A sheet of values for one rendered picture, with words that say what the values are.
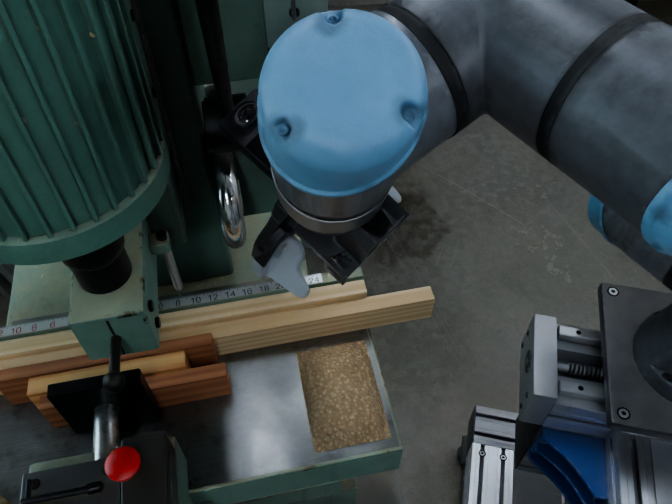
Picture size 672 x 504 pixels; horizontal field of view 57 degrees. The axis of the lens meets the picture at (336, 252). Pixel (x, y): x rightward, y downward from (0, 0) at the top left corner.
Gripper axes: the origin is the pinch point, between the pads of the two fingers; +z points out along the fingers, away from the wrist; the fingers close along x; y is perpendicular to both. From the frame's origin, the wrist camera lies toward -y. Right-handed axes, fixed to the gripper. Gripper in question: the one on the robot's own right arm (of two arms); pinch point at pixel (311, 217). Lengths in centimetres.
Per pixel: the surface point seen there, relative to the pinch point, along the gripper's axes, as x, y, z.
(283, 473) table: -20.4, 16.0, 8.1
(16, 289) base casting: -34, -28, 34
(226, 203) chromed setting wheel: -4.5, -8.7, 6.6
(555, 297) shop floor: 52, 51, 126
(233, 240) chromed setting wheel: -6.7, -5.9, 10.0
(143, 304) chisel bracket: -17.2, -5.2, -1.0
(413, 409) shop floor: -3, 40, 109
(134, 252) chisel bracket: -14.7, -10.4, 2.0
